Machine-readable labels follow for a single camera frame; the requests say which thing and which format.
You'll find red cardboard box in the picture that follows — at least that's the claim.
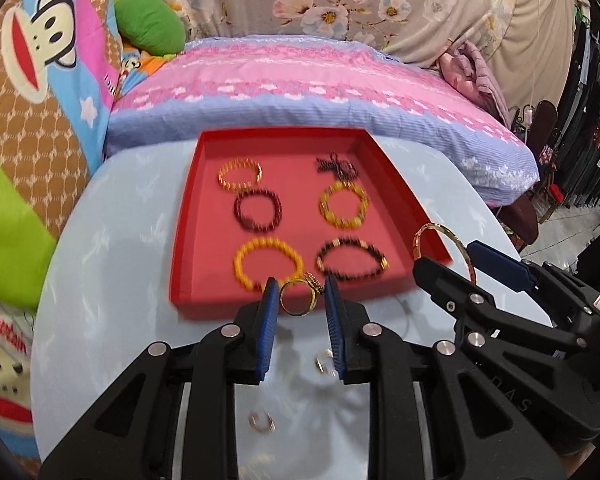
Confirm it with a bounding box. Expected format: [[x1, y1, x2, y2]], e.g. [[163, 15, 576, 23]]
[[169, 128, 453, 321]]

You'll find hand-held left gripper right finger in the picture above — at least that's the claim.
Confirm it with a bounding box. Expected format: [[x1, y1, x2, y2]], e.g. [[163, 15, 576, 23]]
[[322, 276, 567, 480]]

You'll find pink crumpled garment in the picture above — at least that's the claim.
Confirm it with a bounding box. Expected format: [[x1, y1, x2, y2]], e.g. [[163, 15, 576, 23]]
[[436, 40, 512, 126]]

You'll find thin gold bangle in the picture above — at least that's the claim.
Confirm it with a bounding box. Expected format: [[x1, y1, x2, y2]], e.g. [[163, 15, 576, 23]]
[[412, 222, 478, 291]]

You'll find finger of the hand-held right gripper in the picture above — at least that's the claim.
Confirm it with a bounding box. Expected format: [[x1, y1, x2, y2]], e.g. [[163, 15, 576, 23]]
[[467, 241, 600, 328], [412, 257, 506, 328]]

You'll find silver ring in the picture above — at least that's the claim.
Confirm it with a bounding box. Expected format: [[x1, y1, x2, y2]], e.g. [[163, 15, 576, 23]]
[[312, 350, 337, 375]]

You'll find colourful cartoon monkey blanket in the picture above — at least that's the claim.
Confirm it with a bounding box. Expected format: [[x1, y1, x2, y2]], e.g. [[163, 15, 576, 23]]
[[0, 0, 156, 461]]

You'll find green pillow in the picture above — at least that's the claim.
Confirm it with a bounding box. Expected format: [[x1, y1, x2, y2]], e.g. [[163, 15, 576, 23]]
[[115, 0, 187, 57]]

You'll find garnet multi-strand bead bracelet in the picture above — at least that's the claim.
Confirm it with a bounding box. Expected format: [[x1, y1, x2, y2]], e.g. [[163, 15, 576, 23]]
[[316, 151, 359, 181]]

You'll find large gold ring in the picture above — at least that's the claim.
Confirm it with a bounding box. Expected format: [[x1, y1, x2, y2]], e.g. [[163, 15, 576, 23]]
[[279, 272, 326, 317]]

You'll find gold chain-pattern cuff bracelet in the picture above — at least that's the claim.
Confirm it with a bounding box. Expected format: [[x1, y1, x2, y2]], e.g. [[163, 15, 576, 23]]
[[217, 157, 263, 192]]

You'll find pink and blue striped bedding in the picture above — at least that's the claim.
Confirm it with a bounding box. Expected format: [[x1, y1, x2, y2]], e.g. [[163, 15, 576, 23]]
[[102, 35, 540, 206]]

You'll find dark wooden chair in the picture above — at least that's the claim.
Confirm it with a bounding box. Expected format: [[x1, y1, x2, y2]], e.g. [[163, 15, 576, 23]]
[[512, 100, 561, 171]]

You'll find yellow crystal bead bracelet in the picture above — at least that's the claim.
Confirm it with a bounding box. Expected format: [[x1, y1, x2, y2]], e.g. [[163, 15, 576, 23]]
[[318, 180, 370, 229]]

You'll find rack of dark hanging clothes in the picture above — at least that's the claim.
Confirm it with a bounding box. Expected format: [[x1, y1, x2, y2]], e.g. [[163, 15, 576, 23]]
[[560, 0, 600, 211]]

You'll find small gold open ring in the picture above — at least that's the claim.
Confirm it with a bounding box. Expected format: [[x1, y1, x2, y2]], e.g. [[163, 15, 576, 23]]
[[248, 410, 276, 432]]

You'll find dark red bead bracelet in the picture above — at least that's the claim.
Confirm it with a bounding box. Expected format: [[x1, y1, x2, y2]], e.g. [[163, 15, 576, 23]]
[[233, 187, 283, 232]]

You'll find black bead bracelet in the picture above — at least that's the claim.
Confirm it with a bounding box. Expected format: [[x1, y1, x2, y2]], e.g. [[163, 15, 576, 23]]
[[315, 237, 389, 281]]

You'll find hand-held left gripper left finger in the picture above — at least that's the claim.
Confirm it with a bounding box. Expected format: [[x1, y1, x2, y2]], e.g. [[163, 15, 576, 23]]
[[40, 277, 281, 480]]

